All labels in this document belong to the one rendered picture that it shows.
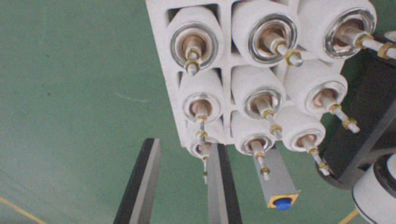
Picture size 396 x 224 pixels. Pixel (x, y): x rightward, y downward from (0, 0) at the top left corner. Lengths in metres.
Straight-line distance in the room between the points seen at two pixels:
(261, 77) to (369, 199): 0.42
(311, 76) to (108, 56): 0.55
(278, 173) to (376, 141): 0.33
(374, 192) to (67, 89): 0.96
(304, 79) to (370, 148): 0.43
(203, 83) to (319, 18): 0.21
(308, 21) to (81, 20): 0.55
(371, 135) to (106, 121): 0.93
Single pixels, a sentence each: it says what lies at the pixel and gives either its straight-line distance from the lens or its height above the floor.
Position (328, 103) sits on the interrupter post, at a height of 0.27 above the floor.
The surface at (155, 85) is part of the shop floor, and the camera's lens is 0.61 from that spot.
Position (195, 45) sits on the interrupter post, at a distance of 0.25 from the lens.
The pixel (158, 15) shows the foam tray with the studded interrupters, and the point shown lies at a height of 0.18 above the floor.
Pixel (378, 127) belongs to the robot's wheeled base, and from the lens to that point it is 0.70.
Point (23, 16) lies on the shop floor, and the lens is 0.72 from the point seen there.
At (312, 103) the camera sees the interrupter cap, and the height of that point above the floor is 0.25.
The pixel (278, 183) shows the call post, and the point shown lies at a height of 0.28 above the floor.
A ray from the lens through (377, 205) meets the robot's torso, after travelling 0.60.
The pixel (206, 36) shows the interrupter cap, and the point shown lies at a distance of 0.27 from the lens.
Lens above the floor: 0.52
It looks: 52 degrees down
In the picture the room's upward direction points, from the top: 180 degrees counter-clockwise
